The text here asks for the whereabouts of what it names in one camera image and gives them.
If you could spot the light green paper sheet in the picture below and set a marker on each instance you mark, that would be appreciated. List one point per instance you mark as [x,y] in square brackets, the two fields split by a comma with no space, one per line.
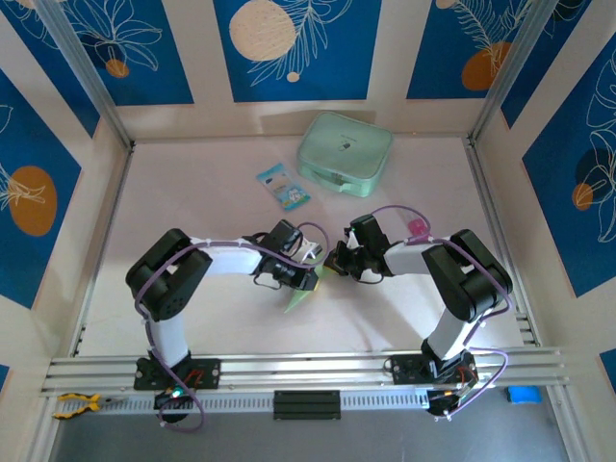
[297,303]

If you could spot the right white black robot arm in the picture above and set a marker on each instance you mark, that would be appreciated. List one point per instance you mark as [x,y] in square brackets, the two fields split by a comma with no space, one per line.
[404,257]

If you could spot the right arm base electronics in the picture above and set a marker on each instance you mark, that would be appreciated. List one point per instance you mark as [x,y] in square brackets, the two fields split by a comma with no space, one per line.
[440,406]

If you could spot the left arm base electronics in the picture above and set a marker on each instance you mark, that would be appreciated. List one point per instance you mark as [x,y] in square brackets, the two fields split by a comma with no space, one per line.
[166,402]

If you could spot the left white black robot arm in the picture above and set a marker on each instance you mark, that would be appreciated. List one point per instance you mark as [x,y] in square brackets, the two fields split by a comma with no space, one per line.
[231,257]

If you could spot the small pink bottle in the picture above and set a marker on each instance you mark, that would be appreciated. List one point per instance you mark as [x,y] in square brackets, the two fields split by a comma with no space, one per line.
[416,225]

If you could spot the blue wet wipes packet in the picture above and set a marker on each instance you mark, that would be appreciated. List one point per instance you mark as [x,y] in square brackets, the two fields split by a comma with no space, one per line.
[284,187]

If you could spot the mint green zip pouch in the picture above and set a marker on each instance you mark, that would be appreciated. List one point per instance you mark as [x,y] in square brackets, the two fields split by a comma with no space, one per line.
[344,149]

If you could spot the black rectangular block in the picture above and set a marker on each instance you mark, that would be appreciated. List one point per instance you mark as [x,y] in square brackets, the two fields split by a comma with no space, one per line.
[307,404]

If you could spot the blue sponge block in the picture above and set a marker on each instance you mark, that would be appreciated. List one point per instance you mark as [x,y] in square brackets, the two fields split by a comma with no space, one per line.
[522,395]

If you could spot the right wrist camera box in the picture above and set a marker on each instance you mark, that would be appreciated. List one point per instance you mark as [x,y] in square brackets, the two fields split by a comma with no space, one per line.
[352,240]

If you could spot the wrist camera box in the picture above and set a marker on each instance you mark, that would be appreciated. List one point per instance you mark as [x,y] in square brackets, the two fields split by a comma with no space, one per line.
[313,250]
[352,240]

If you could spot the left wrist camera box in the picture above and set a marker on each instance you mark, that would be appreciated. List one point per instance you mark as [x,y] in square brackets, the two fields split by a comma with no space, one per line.
[313,250]

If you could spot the aluminium mounting rail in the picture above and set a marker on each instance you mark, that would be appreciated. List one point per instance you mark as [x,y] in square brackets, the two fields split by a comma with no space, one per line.
[298,368]

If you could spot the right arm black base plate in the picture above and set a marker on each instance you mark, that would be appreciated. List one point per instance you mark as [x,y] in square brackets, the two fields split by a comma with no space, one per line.
[404,368]

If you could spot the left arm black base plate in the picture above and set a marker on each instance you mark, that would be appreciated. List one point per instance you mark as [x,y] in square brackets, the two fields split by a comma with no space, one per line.
[209,373]

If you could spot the aluminium side rail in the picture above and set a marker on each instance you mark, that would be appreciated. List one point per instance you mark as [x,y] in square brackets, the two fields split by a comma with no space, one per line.
[495,216]
[103,250]

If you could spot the aluminium frame post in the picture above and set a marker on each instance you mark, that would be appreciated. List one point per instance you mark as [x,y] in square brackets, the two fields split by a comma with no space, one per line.
[82,62]
[510,67]

